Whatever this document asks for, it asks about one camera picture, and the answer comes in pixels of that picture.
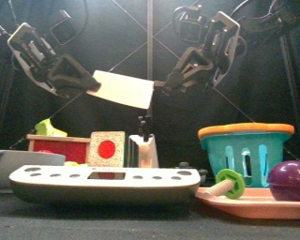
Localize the teal basket orange rim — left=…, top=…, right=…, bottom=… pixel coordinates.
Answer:
left=196, top=122, right=296, bottom=188

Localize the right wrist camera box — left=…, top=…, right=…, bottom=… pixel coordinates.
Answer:
left=172, top=5, right=209, bottom=44

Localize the pink plastic tray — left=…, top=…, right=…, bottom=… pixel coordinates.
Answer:
left=193, top=186, right=300, bottom=220

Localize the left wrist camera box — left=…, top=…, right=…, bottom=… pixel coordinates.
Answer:
left=49, top=9, right=80, bottom=45

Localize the red wooden box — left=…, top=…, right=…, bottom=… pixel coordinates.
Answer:
left=26, top=133, right=92, bottom=165

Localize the grey vertical frame post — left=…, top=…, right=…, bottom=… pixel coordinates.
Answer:
left=147, top=0, right=155, bottom=81

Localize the purple toy ball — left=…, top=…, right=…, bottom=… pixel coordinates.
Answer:
left=267, top=159, right=300, bottom=203

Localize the white toy knife block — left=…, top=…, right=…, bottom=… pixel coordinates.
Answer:
left=127, top=133, right=160, bottom=169

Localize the grey plastic container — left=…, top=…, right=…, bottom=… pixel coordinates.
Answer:
left=0, top=149, right=68, bottom=189

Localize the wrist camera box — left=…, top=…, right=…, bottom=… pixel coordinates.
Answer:
left=49, top=9, right=80, bottom=45
left=172, top=5, right=209, bottom=44

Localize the black handled toy knife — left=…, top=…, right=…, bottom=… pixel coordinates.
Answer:
left=137, top=114, right=153, bottom=143

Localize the green toy piece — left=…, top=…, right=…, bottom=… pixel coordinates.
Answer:
left=33, top=117, right=69, bottom=138

